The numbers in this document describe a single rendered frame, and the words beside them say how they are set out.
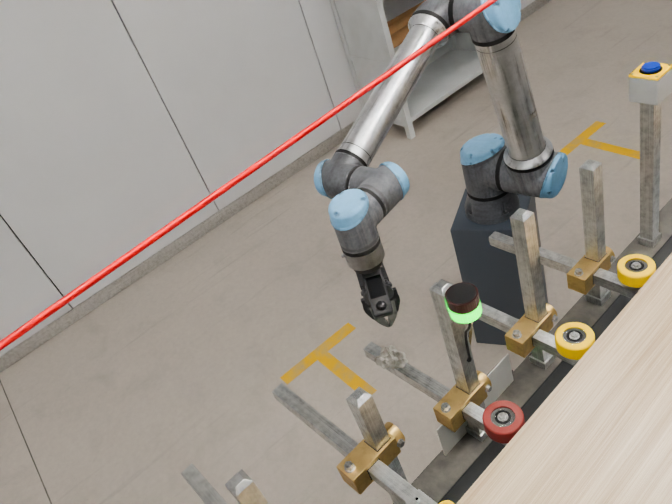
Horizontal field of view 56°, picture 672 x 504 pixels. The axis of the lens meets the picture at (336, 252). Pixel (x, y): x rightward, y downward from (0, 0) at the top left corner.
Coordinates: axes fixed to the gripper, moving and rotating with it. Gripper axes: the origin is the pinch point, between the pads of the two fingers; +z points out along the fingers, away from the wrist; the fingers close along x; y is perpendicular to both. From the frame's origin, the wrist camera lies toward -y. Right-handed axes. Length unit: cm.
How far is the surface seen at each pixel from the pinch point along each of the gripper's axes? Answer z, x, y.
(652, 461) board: -2, -36, -54
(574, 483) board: -2, -22, -54
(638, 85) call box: -32, -73, 16
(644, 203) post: 4, -74, 16
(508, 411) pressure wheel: -2.3, -16.9, -35.9
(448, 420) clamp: 2.2, -5.4, -30.3
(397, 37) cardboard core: 31, -60, 261
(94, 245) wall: 55, 140, 187
